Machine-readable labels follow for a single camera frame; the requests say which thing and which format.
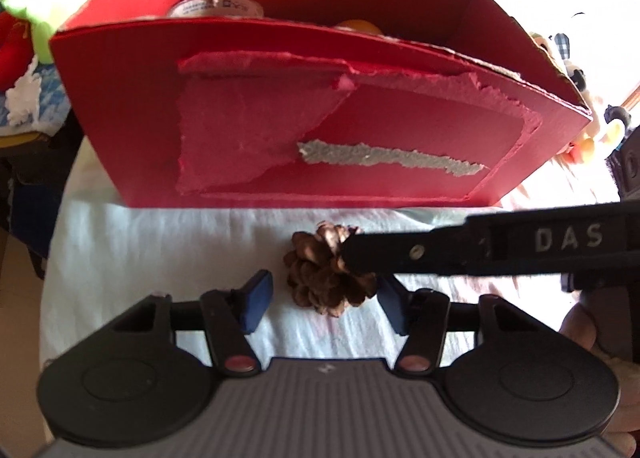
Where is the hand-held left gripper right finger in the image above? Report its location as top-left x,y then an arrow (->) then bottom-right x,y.
377,275 -> 551,379

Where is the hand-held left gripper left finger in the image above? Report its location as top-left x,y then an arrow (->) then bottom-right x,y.
107,269 -> 275,379

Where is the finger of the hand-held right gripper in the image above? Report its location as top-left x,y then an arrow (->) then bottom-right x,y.
342,213 -> 494,275

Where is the brown pine cone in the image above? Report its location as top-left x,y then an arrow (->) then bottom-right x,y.
282,222 -> 379,318

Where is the red cardboard box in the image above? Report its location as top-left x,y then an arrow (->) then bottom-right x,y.
49,0 -> 594,210

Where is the orange ball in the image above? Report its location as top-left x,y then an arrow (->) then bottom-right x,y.
333,18 -> 384,35

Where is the person's right hand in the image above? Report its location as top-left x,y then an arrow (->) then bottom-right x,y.
559,289 -> 640,458

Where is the yellow plush toy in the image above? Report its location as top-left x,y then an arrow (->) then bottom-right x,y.
564,104 -> 629,167

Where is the white tablecloth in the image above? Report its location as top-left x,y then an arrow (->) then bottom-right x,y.
39,137 -> 627,441

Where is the pale checked plush toy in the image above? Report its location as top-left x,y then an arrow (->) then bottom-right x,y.
527,30 -> 590,90

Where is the dark furniture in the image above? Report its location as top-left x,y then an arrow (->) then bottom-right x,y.
0,127 -> 83,281

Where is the clear tape roll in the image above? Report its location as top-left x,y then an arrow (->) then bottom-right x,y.
167,0 -> 266,19

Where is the white and blue cloth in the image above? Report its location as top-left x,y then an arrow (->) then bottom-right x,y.
0,57 -> 69,128

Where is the red plush toy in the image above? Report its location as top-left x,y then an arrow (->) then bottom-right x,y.
0,13 -> 37,92

